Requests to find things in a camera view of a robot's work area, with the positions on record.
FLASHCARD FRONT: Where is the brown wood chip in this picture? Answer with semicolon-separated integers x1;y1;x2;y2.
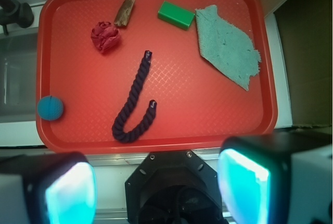
114;0;136;27

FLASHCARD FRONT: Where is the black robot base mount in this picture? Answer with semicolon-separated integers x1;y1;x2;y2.
124;151;228;223

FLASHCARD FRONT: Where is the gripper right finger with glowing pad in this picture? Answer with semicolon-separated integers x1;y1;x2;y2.
217;131;332;223

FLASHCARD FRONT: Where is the crumpled red cloth ball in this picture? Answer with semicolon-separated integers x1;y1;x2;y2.
91;21;121;54

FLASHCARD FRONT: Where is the dark blue twisted rope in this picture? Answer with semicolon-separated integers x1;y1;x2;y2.
111;50;158;143

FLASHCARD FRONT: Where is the grey plastic sink basin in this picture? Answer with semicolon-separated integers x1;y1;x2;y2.
1;33;37;123

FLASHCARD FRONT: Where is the grey toy faucet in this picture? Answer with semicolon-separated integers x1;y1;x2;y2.
1;0;34;36

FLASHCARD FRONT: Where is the green rectangular block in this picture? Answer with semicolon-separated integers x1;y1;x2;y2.
158;1;195;30

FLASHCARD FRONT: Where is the teal cloth rag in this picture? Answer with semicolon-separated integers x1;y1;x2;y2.
195;5;261;91

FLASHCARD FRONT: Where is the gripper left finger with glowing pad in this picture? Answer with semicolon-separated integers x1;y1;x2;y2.
1;152;97;223

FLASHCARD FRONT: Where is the brown cardboard box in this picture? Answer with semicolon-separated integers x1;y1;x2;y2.
274;0;332;127

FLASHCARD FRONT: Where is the blue knitted ball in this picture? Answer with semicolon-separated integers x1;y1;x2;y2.
37;95;64;121

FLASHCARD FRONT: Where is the red plastic tray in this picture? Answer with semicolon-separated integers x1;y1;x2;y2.
36;0;278;154

